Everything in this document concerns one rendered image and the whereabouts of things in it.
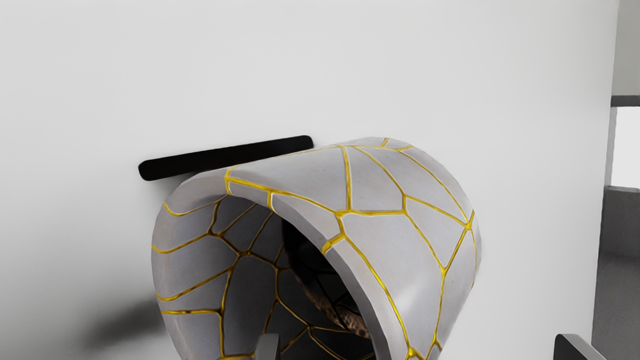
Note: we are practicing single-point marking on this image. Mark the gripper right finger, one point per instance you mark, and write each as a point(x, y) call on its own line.
point(575, 349)

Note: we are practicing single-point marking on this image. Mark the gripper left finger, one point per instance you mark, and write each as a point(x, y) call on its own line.
point(267, 348)

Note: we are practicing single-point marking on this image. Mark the grey mug with gold veins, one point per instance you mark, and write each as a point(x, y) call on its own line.
point(390, 235)

